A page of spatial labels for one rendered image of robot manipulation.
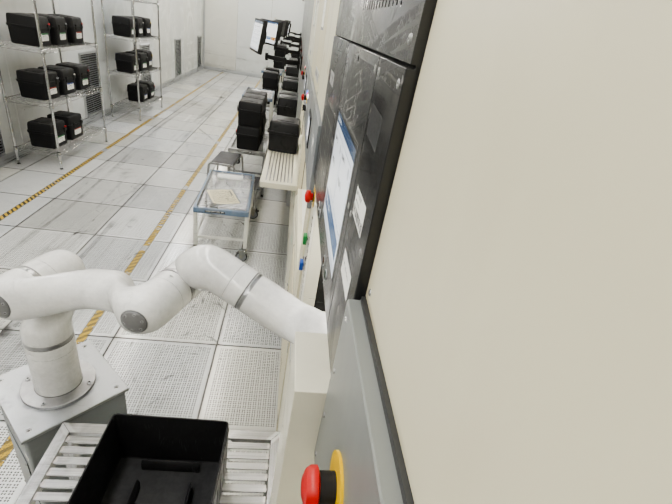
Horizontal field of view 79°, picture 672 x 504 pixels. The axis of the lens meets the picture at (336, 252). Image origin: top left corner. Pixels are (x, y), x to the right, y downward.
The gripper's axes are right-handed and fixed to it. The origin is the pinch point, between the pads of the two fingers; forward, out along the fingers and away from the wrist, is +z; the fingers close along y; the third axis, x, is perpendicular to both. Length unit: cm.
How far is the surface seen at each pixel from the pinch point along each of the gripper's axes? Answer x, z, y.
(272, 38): 36, -73, -496
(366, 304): 35, -33, 29
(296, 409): 15.6, -37.9, 26.7
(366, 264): 39, -33, 27
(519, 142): 58, -33, 46
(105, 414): -52, -88, -24
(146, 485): -44, -68, 2
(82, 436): -45, -88, -11
